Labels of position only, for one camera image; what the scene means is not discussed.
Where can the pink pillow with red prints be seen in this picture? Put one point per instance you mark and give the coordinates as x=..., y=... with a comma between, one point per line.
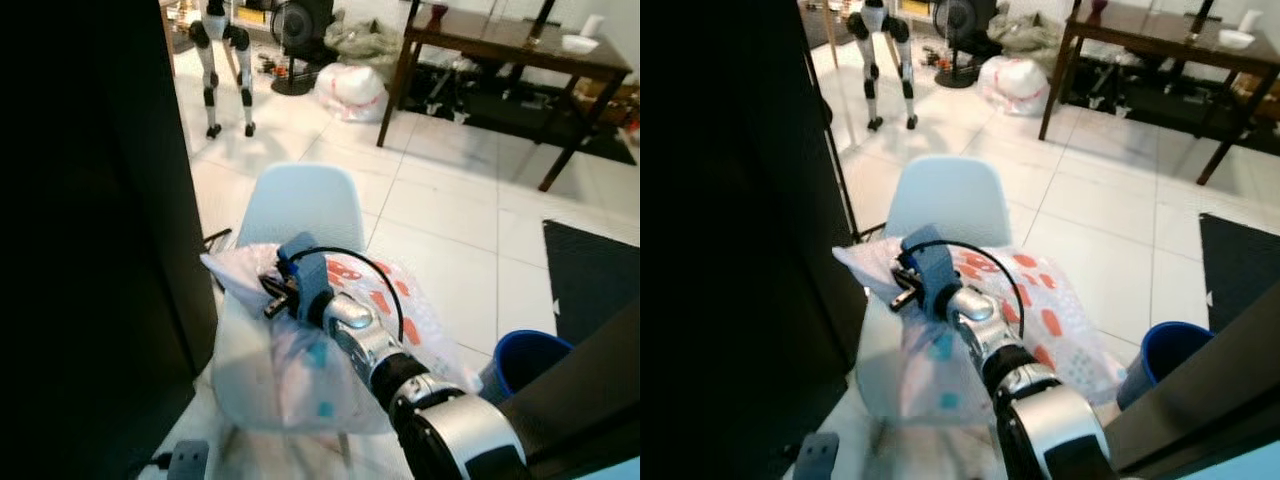
x=930, y=370
x=290, y=370

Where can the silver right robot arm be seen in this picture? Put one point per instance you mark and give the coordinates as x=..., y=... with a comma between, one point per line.
x=420, y=400
x=1040, y=400

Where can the white plastic chair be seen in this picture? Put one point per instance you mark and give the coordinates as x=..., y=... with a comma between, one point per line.
x=950, y=195
x=300, y=205

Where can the dark door panel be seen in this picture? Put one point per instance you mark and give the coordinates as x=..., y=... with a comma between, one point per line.
x=90, y=230
x=740, y=230

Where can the white plastic bag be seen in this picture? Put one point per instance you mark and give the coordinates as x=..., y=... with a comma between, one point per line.
x=350, y=90
x=1012, y=85

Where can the white humanoid robot legs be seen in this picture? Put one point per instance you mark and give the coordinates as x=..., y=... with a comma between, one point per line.
x=872, y=65
x=210, y=70

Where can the blue bin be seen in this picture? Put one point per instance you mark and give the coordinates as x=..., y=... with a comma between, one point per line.
x=1160, y=355
x=525, y=360

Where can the black floor fan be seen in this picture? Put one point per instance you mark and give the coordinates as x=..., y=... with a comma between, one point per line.
x=962, y=35
x=300, y=40

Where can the grey-green crumpled bag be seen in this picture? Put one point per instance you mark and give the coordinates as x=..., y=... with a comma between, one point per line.
x=365, y=40
x=1030, y=32

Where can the black floor mat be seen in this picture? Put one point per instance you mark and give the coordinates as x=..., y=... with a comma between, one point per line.
x=590, y=275
x=1240, y=265

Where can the dark wooden furniture edge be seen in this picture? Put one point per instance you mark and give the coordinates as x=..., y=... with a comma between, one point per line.
x=580, y=410
x=1210, y=400

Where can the dark wooden table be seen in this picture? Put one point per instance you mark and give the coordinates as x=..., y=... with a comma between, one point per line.
x=1160, y=35
x=500, y=42

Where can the white bowl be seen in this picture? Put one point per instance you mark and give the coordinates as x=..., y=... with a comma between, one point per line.
x=579, y=43
x=1236, y=39

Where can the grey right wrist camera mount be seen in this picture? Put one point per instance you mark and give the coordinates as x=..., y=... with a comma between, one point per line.
x=308, y=275
x=932, y=268

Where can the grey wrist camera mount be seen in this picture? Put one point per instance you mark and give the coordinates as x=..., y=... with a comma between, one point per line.
x=308, y=275
x=820, y=458
x=932, y=268
x=190, y=462

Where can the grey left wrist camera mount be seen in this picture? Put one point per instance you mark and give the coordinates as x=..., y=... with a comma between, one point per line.
x=820, y=458
x=190, y=462

